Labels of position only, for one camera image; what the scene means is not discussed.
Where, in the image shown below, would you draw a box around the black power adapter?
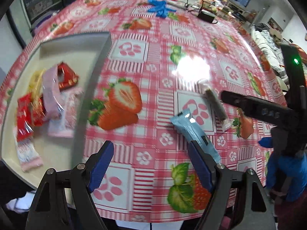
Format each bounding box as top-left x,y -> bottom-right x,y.
197,9 -> 218,24

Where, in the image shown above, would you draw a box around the blue gloved right hand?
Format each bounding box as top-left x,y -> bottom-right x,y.
259,135 -> 306,202

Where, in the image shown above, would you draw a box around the yellow snack bar packet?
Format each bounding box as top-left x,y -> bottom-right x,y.
27,69 -> 46,108

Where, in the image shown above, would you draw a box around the blue rubber gloves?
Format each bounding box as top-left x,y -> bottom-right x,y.
147,0 -> 176,18

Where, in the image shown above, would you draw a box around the blue snack packet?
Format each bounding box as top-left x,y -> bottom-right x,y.
170,109 -> 221,163

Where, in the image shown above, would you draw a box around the black cable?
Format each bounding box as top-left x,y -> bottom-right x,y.
184,0 -> 219,25

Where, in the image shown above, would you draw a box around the grey white tray box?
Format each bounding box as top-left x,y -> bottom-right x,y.
1,32 -> 111,188

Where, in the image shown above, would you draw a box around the red gold candy packet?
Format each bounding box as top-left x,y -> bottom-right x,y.
57,62 -> 79,91

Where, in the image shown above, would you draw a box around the brown stick snack packet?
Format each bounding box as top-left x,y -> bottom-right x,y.
198,82 -> 231,132

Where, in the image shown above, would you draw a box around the white sofa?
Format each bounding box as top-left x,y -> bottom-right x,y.
251,23 -> 289,84

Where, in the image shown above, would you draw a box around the glass display cabinet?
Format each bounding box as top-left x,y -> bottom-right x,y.
6,0 -> 76,49

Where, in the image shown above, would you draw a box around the pink snack packet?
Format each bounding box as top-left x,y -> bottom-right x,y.
42,65 -> 64,120

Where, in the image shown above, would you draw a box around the pink strawberry tablecloth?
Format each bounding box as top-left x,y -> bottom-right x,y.
1,0 -> 285,223

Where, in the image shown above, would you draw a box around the white nougat packet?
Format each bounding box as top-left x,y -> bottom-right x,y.
13,127 -> 43,172
47,87 -> 83,138

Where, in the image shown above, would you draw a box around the cluttered coffee table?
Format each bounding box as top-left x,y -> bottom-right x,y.
196,0 -> 236,21

